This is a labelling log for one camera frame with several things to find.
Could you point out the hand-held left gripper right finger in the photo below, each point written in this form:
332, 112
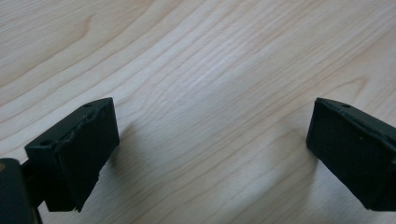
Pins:
351, 146

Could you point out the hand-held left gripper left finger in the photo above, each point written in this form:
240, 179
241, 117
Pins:
81, 155

